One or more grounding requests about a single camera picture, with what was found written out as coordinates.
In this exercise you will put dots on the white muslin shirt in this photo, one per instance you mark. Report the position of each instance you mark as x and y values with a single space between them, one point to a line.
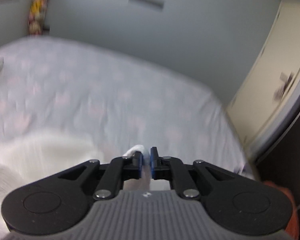
43 153

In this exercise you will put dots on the black door handle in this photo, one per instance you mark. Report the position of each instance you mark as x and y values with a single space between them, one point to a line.
286 79

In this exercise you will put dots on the plush toy storage tube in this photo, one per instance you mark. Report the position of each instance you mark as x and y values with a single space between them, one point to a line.
36 17

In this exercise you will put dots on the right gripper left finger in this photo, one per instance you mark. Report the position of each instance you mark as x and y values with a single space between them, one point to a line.
111 177

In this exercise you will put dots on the orange red blanket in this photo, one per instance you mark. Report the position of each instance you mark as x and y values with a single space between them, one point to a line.
293 226

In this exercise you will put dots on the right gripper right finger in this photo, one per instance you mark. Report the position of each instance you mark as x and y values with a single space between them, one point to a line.
175 171

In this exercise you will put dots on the cream door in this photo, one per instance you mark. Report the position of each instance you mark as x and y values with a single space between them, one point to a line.
253 109

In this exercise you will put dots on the polka dot bed sheet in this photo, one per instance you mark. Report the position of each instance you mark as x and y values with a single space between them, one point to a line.
112 100

